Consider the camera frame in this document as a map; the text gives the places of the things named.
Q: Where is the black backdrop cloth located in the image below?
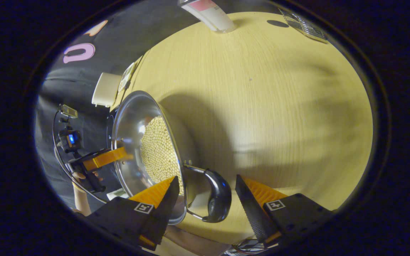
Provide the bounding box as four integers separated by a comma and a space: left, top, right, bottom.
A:
35, 5, 195, 214

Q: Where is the clear bottle white label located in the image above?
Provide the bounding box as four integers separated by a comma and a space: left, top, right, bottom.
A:
178, 0, 236, 34

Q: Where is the wire mesh holder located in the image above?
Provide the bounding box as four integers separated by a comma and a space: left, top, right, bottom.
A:
279, 9, 329, 44

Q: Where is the white toaster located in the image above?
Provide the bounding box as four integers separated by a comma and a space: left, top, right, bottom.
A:
91, 73, 122, 107

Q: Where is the steel pot with soybeans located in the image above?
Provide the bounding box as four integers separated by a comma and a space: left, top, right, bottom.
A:
111, 90, 232, 225

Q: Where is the white divided bean dish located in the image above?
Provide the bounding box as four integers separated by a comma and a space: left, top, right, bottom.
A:
118, 62, 136, 92

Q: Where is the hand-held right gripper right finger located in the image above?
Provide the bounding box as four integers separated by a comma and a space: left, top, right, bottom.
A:
235, 174, 334, 246

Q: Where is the black induction cooktop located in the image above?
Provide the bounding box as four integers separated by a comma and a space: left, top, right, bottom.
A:
106, 107, 119, 150

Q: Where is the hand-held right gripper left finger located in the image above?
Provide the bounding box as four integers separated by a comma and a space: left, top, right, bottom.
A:
86, 176, 180, 251

